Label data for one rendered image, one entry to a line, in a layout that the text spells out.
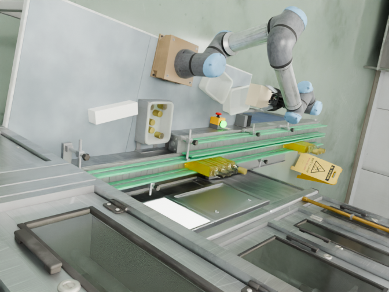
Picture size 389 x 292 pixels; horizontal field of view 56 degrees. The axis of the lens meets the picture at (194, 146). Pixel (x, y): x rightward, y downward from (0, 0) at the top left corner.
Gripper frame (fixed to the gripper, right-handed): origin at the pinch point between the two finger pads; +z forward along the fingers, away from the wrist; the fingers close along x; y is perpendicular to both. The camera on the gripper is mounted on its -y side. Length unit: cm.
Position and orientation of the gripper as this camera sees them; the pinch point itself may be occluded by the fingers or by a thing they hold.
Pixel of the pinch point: (262, 97)
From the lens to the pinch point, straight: 213.5
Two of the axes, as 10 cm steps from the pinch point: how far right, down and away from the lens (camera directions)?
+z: -7.2, -2.6, 6.4
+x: -2.3, 9.6, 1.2
